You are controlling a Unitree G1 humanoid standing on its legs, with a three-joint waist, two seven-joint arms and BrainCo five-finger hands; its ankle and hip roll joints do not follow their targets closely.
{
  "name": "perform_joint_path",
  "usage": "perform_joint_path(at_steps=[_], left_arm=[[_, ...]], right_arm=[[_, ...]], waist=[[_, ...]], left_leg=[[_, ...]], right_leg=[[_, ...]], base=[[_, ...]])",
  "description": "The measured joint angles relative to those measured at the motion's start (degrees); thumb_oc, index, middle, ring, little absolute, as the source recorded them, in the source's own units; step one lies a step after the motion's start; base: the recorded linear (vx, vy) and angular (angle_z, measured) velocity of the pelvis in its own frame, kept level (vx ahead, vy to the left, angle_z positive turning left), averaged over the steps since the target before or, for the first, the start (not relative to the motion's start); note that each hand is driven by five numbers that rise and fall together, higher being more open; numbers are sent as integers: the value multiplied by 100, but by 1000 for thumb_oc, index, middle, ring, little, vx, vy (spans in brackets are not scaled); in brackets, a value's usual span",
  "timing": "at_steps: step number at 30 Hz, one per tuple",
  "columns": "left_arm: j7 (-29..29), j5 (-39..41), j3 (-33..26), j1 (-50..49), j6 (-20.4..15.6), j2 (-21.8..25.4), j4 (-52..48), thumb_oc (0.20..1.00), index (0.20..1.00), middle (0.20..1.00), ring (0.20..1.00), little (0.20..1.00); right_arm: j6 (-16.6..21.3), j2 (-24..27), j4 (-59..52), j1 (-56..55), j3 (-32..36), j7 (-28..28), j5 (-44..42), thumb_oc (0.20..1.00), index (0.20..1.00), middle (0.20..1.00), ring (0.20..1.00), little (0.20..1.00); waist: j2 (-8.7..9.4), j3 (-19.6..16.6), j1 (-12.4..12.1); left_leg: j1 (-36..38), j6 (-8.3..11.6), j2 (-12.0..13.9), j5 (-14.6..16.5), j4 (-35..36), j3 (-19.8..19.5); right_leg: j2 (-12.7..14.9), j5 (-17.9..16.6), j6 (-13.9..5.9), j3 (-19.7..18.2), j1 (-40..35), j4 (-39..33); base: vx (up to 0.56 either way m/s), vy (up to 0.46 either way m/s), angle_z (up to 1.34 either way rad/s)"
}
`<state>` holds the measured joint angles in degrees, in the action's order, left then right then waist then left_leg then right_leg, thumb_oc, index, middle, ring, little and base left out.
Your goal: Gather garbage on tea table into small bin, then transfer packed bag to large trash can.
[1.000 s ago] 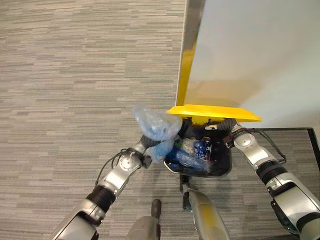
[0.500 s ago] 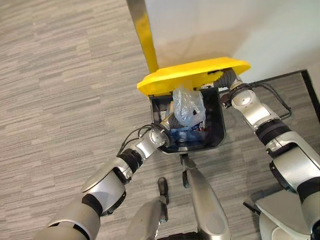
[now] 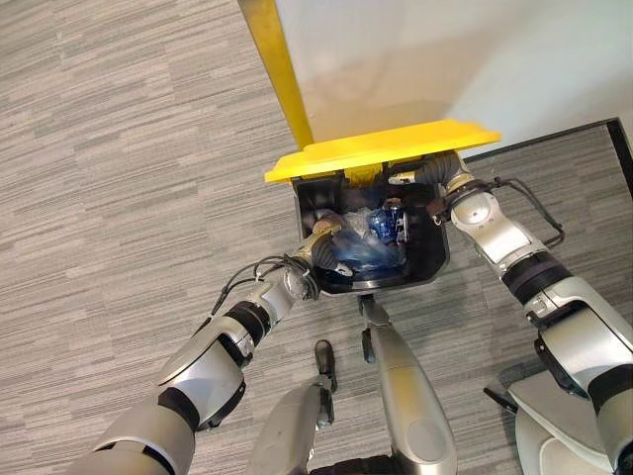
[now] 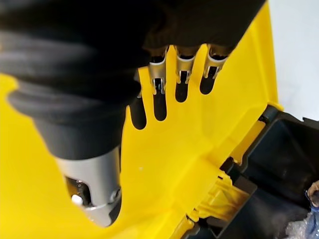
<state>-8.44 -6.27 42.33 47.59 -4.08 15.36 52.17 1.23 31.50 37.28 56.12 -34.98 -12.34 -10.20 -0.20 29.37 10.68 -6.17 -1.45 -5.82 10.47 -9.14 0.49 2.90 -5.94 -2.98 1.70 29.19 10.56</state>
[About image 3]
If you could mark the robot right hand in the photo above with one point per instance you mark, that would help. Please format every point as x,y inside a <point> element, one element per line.
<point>437,170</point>

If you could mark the silver robot right leg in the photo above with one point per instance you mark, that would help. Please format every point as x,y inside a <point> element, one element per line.
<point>410,386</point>

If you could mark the yellow trash can lid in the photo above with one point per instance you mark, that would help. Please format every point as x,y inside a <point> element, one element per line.
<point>381,148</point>

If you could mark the black baseboard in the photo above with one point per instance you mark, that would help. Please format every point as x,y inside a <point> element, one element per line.
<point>620,148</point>

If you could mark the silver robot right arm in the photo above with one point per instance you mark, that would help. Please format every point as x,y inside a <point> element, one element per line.
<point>569,316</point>

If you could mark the yellow wall corner strip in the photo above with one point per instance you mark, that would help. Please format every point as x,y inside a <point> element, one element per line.
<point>277,59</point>

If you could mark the large black trash can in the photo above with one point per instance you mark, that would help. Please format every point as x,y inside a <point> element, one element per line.
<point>425,257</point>

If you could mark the blue bottle in bag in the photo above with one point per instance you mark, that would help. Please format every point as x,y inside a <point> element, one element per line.
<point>386,225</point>

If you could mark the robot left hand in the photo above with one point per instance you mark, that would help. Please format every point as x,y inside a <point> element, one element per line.
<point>324,247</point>

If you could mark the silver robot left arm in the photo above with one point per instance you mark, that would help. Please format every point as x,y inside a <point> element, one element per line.
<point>212,366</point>

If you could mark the dark robot left foot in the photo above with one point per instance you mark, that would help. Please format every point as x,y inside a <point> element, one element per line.
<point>325,358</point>

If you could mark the silver robot left leg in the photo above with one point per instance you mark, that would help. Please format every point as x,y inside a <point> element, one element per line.
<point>287,425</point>

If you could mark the silver robot leg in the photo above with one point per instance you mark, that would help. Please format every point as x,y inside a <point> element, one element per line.
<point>410,386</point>
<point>287,425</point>

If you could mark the blue garbage bag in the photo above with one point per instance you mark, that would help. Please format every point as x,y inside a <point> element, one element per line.
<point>366,255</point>

